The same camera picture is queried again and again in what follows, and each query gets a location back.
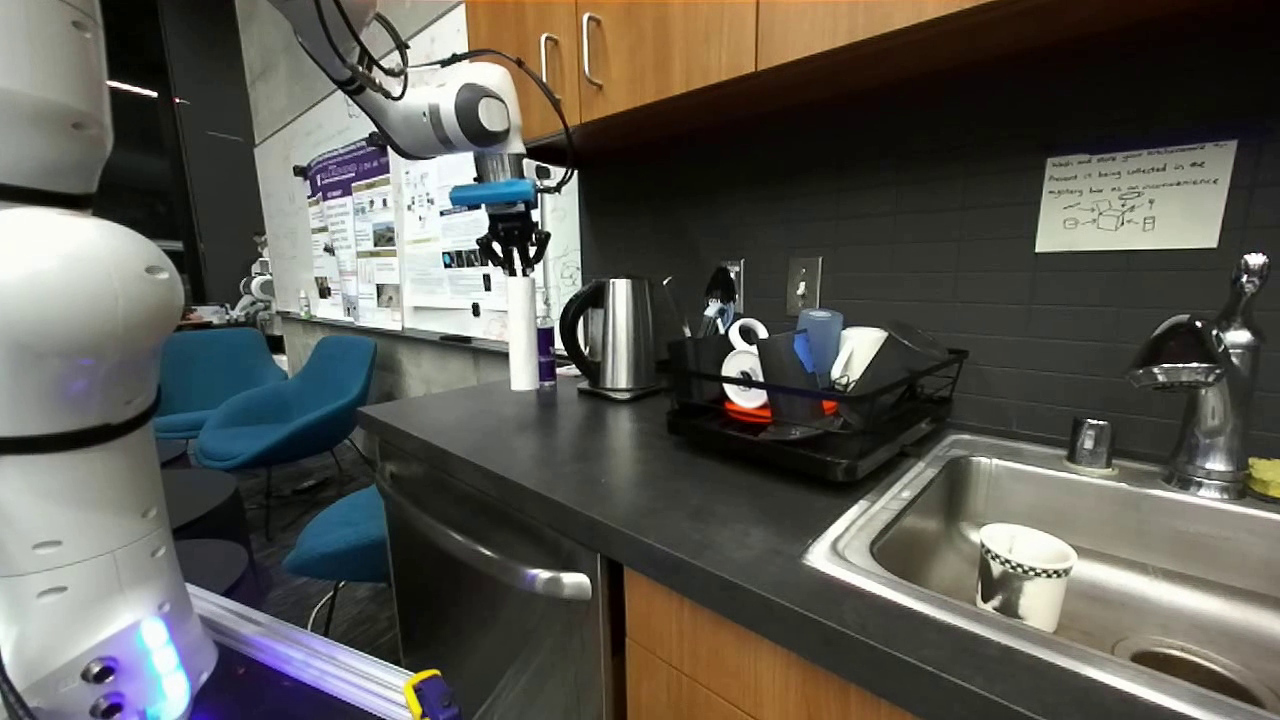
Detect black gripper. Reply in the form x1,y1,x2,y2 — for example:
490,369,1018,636
471,203,558,281

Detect white research poster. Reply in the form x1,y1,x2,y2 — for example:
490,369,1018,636
397,148,551,349

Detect stainless steel electric kettle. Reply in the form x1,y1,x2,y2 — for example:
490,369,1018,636
558,273,663,405

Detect purple titled research poster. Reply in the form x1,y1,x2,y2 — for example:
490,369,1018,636
301,130,406,330

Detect black dish brush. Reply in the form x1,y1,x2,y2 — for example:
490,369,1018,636
700,259,747,339

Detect black white red mug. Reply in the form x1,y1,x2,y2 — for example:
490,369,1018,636
715,311,780,433

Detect blue fabric chair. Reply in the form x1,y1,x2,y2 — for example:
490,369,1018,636
189,326,386,475
281,479,397,588
150,323,290,462

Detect blue plastic cup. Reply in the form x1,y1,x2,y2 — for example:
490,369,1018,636
792,303,850,382

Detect white cup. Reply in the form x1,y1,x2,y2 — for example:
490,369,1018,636
830,323,894,394

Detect stainless steel dishwasher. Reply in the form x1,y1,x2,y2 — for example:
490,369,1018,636
372,444,619,720

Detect black dish drying rack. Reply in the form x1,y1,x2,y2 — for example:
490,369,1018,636
659,319,973,485

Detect wooden base cabinet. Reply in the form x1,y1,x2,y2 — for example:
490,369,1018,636
619,567,929,720

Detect white patterned mug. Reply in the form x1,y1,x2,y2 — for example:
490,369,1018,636
970,518,1080,636

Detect chrome sink knob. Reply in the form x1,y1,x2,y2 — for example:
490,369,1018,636
1066,411,1126,475

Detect stainless steel sink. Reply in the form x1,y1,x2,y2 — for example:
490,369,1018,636
802,427,1280,720

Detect chrome faucet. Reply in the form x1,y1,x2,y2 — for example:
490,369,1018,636
1130,248,1278,503

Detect yellow sponge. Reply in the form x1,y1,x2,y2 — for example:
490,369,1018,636
1246,452,1280,503

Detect blue wrist camera box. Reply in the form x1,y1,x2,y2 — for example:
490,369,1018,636
446,176,544,217

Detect metal wall cabinet handle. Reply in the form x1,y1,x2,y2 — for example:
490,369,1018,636
578,6,608,92
533,24,568,102

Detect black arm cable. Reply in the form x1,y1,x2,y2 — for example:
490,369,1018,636
308,0,580,151

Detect wooden wall cabinets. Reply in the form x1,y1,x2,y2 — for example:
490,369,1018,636
462,0,994,161

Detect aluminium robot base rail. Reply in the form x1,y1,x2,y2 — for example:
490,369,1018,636
184,580,453,720

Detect white paper wall note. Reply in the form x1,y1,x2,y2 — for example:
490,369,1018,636
1033,136,1246,259

